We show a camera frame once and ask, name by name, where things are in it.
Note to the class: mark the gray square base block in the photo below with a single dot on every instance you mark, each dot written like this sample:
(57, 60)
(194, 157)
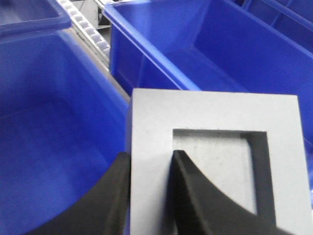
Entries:
(249, 145)

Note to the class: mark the blue neighbour bin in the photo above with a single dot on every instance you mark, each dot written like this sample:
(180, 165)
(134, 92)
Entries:
(209, 45)

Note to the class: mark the white roller conveyor strip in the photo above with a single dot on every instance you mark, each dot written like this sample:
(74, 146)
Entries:
(84, 17)

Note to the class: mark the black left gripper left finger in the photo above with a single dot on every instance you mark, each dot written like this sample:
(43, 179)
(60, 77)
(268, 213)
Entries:
(101, 211)

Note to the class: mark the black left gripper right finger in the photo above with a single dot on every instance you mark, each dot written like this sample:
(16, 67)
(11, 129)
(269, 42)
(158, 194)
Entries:
(200, 208)

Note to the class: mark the blue target bin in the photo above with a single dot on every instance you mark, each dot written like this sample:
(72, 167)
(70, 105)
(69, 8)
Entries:
(62, 122)

